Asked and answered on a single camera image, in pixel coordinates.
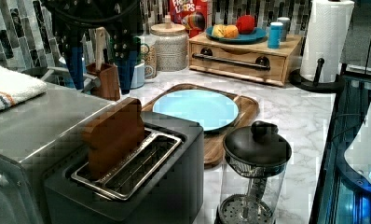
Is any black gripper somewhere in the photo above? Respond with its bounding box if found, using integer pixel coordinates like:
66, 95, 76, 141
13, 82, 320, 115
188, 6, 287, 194
41, 0, 143, 95

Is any brown toast slice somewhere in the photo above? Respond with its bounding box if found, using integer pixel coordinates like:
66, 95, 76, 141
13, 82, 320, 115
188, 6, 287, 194
82, 97, 144, 180

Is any wooden spatula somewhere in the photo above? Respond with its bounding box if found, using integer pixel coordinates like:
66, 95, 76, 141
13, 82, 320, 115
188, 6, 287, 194
95, 27, 105, 72

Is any dark wooden block holder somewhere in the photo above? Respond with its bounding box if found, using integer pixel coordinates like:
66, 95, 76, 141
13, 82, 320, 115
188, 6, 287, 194
87, 63, 120, 101

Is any glass cereal jar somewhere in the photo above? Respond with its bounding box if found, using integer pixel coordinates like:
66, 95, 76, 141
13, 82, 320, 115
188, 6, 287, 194
140, 35, 157, 79

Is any blue white ceramic mug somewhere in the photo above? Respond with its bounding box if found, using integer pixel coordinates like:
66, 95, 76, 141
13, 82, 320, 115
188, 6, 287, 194
131, 61, 144, 90

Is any ceramic jar with wooden lid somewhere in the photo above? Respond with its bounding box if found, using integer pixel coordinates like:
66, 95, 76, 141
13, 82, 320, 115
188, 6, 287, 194
150, 15, 188, 72

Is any Froot Loops cereal box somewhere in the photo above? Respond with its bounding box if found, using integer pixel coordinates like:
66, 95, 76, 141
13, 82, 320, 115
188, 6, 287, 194
169, 0, 212, 37

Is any white striped towel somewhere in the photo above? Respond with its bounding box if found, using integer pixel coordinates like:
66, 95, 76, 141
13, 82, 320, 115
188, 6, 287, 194
0, 65, 48, 111

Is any stainless steel toaster oven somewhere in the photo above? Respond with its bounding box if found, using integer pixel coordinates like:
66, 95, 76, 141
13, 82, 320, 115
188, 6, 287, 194
0, 82, 113, 224

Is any yellow fruit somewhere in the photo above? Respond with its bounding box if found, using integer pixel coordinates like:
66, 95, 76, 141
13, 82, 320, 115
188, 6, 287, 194
212, 24, 227, 38

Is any orange fruit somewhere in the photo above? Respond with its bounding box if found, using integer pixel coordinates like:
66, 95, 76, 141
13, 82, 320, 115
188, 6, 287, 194
224, 25, 239, 39

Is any light blue round plate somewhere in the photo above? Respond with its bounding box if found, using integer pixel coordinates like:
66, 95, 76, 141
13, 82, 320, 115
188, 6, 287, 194
153, 90, 240, 132

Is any red apple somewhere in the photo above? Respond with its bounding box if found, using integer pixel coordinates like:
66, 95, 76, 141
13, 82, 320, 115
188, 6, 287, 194
236, 15, 254, 35

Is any black two-slot toaster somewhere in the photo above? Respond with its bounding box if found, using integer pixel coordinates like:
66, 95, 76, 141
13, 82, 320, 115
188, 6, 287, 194
44, 112, 204, 224

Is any wooden drawer box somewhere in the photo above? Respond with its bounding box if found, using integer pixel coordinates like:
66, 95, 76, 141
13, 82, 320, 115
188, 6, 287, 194
188, 33, 303, 87

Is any wooden cutting board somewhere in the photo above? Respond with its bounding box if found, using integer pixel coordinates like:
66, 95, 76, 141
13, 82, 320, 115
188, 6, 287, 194
143, 83, 259, 168

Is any dark blue fruit plate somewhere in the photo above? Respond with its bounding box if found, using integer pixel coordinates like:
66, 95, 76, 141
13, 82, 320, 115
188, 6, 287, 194
205, 26, 267, 45

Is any blue shaker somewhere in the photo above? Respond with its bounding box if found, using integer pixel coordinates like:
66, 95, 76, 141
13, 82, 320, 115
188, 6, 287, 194
268, 21, 283, 49

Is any glass french press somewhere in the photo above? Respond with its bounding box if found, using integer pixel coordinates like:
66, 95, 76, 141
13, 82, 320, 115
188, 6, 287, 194
214, 120, 292, 224

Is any white paper towel roll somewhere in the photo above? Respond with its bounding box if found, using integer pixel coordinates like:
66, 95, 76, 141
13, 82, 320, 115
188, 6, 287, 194
300, 0, 354, 83

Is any black paper towel holder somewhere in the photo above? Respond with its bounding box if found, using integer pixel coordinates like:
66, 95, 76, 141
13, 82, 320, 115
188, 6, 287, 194
289, 58, 345, 93

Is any black drawer handle bar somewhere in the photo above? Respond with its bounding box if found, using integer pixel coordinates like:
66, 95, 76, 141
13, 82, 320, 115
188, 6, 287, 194
192, 48, 270, 71

